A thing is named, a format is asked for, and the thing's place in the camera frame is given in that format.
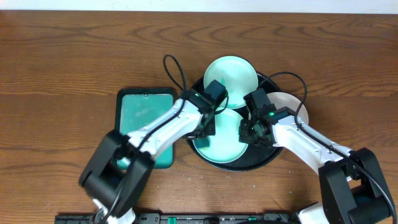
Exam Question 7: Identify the mint plate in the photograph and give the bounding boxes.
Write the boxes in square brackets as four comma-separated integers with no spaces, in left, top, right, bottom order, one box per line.
[198,109,248,164]
[203,56,259,109]

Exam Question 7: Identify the white round plate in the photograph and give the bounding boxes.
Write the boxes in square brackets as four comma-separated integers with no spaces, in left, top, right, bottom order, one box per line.
[267,92,309,124]

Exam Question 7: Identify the dark green scrub sponge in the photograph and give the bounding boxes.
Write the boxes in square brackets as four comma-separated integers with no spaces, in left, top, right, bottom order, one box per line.
[193,138,210,150]

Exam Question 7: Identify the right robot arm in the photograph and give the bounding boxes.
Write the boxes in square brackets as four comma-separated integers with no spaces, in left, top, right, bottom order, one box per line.
[239,105,397,224]

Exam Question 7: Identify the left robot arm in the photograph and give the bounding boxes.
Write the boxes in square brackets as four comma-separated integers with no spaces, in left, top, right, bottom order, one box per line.
[78,91,228,223]

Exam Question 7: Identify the rectangular green water tray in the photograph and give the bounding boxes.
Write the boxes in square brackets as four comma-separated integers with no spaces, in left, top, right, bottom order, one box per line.
[114,87,175,170]

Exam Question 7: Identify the right black cable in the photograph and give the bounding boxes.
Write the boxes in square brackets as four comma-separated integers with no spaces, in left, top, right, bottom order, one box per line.
[257,71,397,215]

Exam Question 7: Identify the black cable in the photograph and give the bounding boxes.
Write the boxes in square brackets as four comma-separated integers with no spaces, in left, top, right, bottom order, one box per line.
[136,54,230,150]
[257,71,397,215]

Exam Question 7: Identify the left black cable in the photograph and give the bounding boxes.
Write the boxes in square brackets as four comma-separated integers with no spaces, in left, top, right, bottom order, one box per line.
[136,54,230,150]

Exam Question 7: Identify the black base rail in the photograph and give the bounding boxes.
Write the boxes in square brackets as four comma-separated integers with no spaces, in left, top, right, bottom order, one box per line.
[54,213,300,224]

